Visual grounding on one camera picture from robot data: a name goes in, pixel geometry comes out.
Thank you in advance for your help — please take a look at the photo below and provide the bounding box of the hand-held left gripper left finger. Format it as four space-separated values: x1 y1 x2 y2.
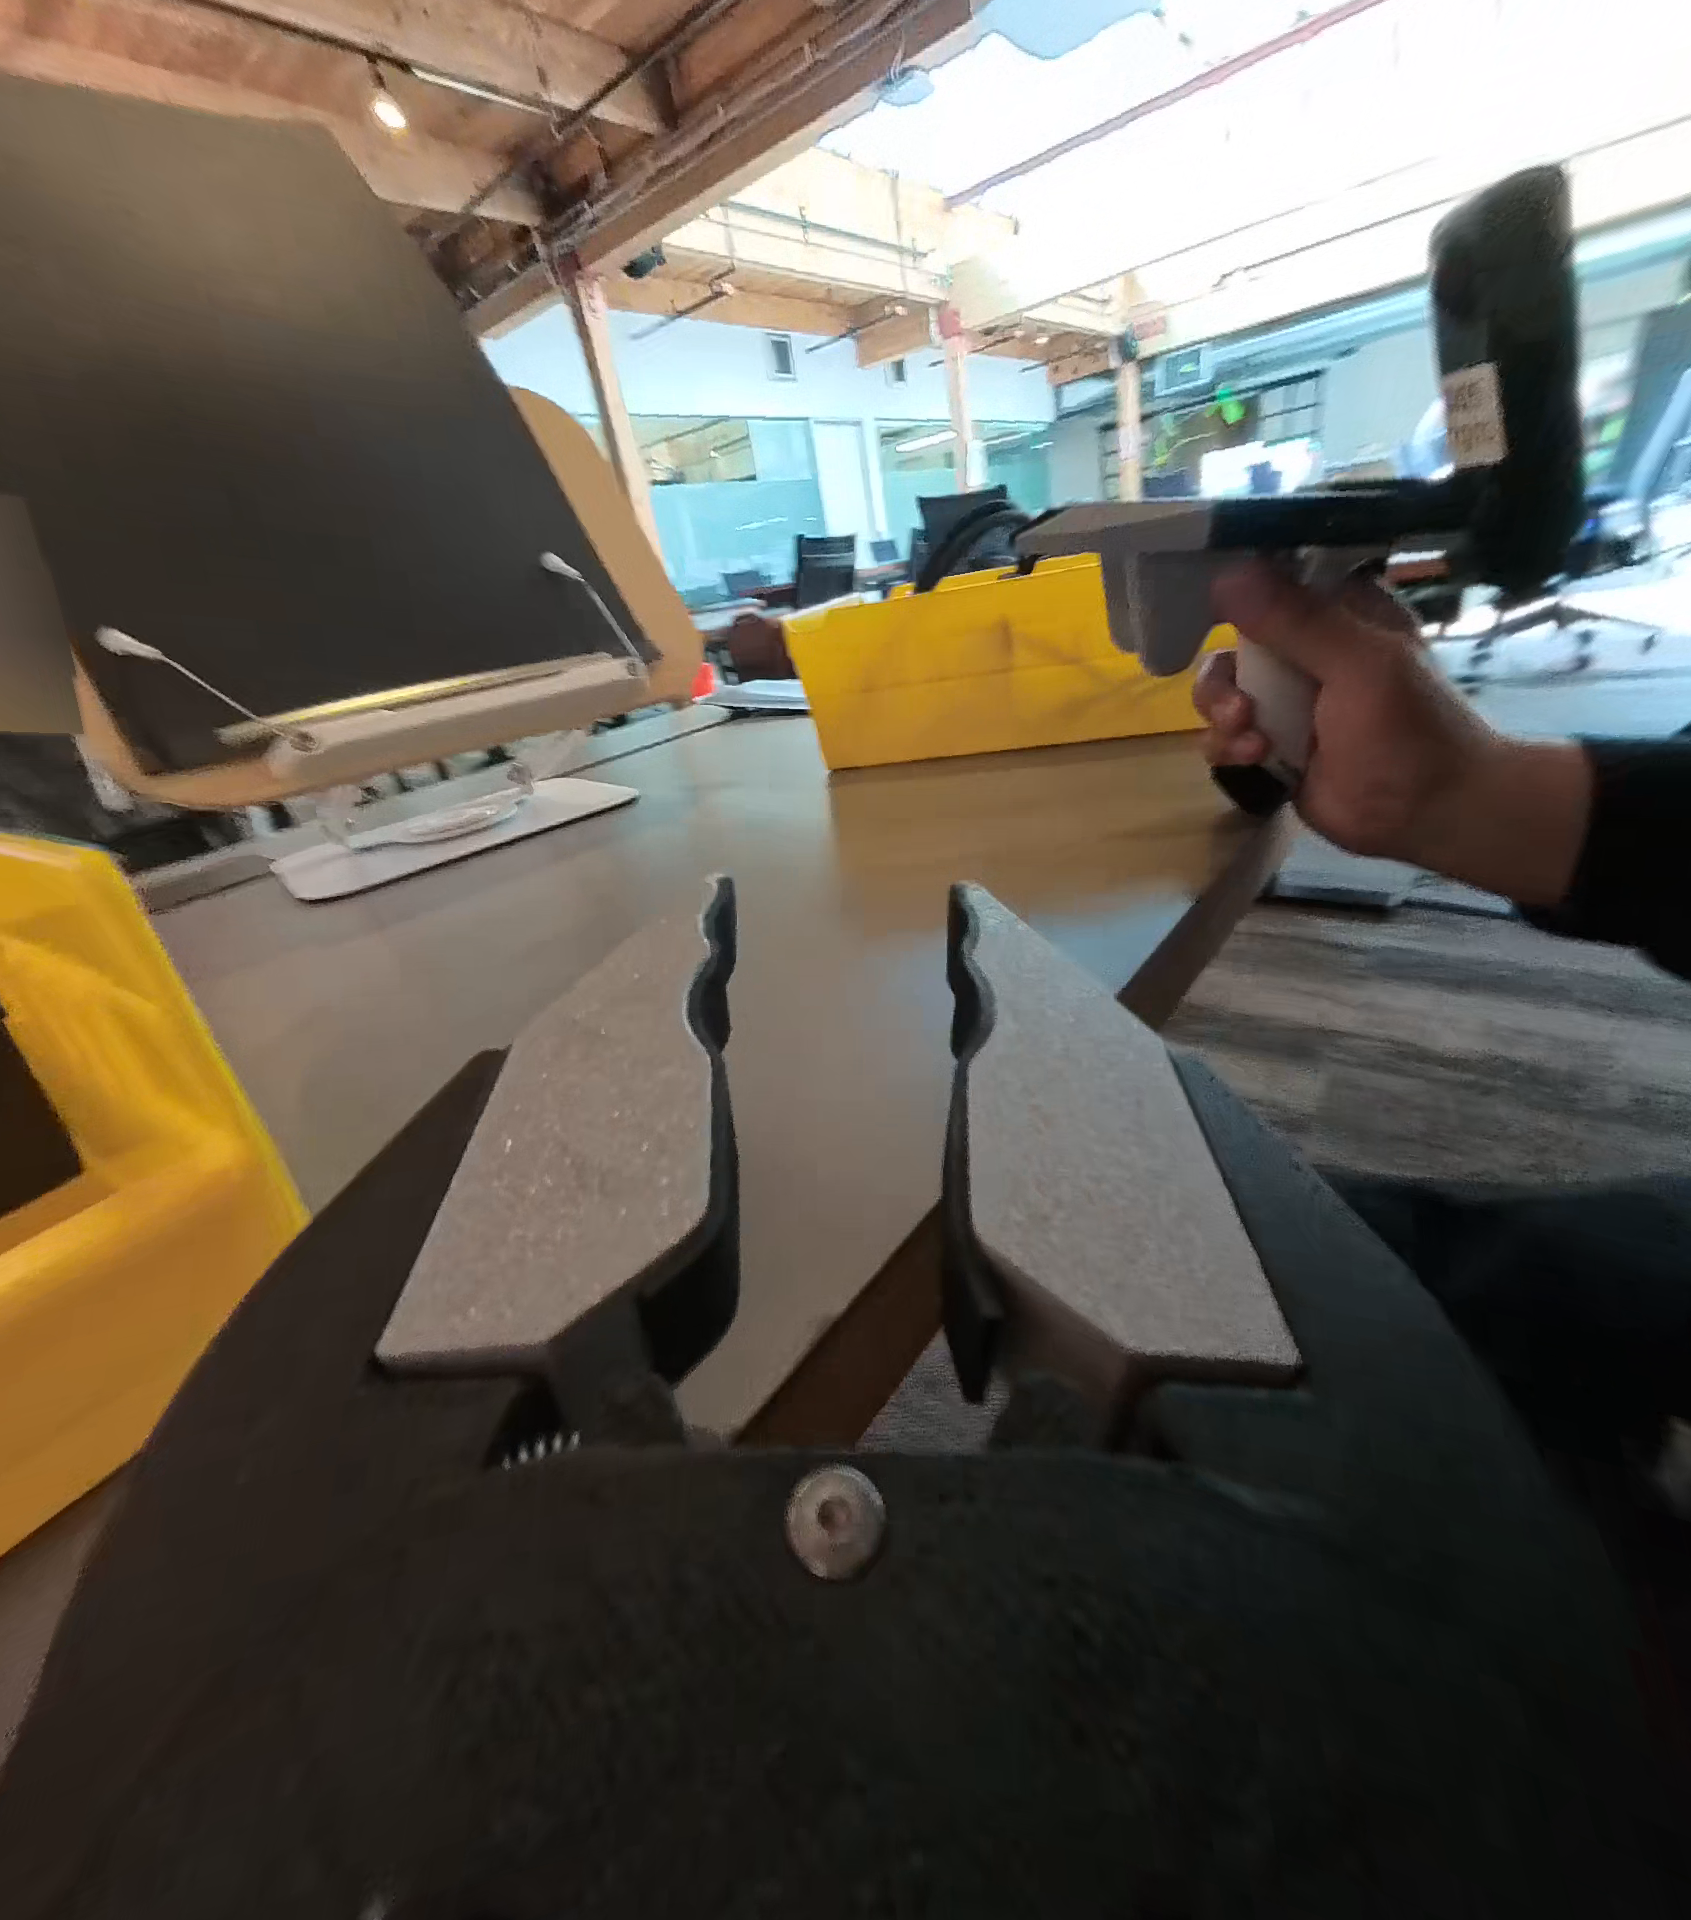
373 874 744 1384

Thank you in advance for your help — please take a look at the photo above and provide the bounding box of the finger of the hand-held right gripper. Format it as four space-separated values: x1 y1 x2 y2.
1013 498 1242 678

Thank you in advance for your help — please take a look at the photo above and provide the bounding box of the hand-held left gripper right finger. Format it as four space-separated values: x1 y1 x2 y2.
938 879 1307 1407

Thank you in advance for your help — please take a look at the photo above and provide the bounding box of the person's right hand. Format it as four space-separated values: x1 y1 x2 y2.
1193 561 1597 905

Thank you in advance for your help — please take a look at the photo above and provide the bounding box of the yellow plastic bin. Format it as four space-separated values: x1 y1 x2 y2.
781 550 1244 773
0 817 312 1639

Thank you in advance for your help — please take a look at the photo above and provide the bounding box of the white tipped thin rod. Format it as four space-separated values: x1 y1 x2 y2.
538 549 648 671
94 625 323 753

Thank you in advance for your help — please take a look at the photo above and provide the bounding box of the black monitor with silver stand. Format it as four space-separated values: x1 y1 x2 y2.
0 52 707 905

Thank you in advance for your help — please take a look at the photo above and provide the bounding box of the black cable bundle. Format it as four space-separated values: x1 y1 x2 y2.
913 503 1033 589

